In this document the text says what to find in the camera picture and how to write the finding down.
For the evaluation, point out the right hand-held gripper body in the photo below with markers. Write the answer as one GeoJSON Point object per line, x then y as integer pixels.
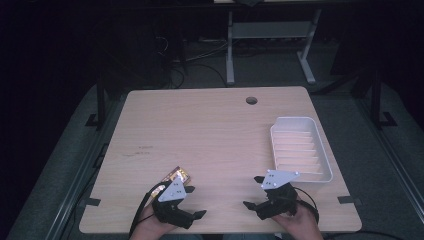
{"type": "Point", "coordinates": [278, 200]}

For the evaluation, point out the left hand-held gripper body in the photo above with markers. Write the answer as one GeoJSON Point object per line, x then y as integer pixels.
{"type": "Point", "coordinates": [170, 210]}

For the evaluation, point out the golden snack packet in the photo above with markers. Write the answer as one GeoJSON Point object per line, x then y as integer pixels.
{"type": "Point", "coordinates": [178, 174]}

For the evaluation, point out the person's left hand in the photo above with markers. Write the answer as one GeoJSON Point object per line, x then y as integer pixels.
{"type": "Point", "coordinates": [148, 228]}

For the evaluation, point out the person's right hand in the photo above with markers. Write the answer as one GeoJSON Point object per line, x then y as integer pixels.
{"type": "Point", "coordinates": [301, 225]}

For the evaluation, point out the white ribbed plastic tray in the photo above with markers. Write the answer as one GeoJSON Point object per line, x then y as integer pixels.
{"type": "Point", "coordinates": [296, 150]}

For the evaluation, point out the black tape strip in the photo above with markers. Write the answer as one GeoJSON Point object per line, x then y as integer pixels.
{"type": "Point", "coordinates": [90, 201]}
{"type": "Point", "coordinates": [348, 200]}

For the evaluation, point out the black metal stand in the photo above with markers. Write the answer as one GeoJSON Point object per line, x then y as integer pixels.
{"type": "Point", "coordinates": [376, 100]}
{"type": "Point", "coordinates": [100, 103]}

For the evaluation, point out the white metal desk frame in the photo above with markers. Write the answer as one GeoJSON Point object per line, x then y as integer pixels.
{"type": "Point", "coordinates": [270, 30]}

